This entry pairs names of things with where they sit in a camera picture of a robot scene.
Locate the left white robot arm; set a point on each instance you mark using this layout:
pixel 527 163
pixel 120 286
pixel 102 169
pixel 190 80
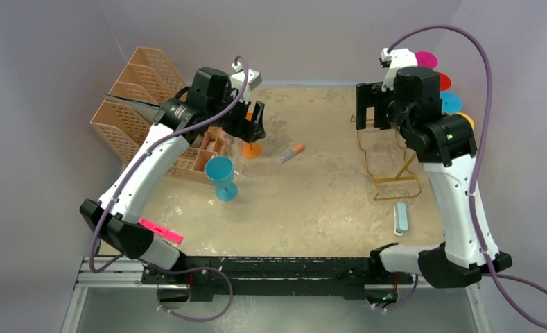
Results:
pixel 214 99

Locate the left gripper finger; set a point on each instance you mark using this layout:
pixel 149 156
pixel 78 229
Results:
pixel 245 127
pixel 257 121

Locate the magenta wine glass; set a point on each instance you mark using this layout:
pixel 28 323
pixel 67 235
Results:
pixel 426 59

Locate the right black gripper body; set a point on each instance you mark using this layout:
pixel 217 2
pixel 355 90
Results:
pixel 373 107

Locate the orange wine glass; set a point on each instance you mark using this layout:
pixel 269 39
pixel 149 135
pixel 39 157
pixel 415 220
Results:
pixel 249 150

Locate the clear wine glass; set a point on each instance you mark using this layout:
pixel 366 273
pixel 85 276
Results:
pixel 234 152

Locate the grey folder in organizer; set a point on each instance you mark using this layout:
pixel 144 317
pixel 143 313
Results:
pixel 131 102

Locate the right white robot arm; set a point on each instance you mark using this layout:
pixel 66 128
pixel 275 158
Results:
pixel 445 146

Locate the yellow wine glass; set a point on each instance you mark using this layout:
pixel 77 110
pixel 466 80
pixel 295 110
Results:
pixel 468 118

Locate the grey orange highlighter marker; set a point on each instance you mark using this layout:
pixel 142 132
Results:
pixel 292 153

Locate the orange plastic file organizer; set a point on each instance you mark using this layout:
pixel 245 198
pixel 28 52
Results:
pixel 151 77

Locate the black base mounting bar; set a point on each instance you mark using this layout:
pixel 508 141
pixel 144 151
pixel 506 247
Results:
pixel 209 276

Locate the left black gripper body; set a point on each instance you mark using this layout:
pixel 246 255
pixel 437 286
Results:
pixel 236 124

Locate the blue wine glass front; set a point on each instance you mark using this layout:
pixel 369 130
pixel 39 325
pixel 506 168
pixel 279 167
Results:
pixel 220 171

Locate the red wine glass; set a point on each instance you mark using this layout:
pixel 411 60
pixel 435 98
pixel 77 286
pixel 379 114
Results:
pixel 445 82

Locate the pink plastic clip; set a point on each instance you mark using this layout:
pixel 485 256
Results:
pixel 162 231

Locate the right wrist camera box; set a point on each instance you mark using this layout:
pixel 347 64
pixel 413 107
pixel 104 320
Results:
pixel 394 60

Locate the gold wire glass rack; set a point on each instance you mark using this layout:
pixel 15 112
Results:
pixel 387 164

